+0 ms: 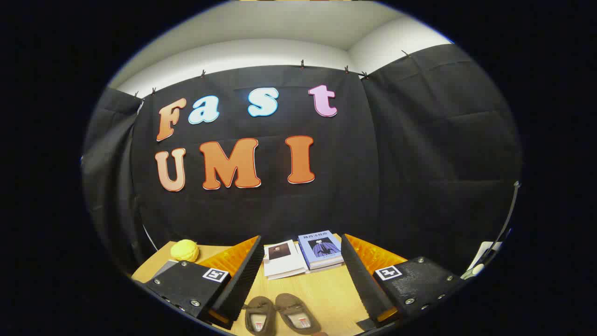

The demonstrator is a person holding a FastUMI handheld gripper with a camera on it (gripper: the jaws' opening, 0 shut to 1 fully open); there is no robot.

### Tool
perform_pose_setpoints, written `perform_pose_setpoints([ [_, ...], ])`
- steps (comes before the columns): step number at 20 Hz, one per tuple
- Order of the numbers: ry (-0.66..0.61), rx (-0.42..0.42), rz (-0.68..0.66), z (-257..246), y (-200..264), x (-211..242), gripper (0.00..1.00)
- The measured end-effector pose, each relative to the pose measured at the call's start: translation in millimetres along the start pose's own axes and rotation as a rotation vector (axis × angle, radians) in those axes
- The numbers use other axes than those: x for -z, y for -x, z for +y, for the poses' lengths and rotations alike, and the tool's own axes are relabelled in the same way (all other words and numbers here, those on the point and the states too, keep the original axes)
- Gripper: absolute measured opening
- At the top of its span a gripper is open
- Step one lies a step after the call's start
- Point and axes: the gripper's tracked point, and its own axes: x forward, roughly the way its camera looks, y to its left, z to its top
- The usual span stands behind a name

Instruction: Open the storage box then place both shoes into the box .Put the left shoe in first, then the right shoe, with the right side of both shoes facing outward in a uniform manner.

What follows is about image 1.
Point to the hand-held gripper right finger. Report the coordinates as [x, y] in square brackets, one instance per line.
[361, 284]

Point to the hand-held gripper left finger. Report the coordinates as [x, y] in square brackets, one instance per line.
[245, 284]

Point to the yellow round plush toy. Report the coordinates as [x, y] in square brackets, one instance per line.
[184, 250]

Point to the beige grey fabric storage box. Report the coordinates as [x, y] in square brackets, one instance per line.
[162, 269]

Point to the white book with portrait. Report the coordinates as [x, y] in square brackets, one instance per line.
[284, 266]

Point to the white printed sheet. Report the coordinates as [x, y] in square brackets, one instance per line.
[485, 252]

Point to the blue book with figure cover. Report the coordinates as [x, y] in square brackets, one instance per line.
[322, 247]

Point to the brown fuzzy shoe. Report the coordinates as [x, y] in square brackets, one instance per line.
[259, 310]
[296, 310]

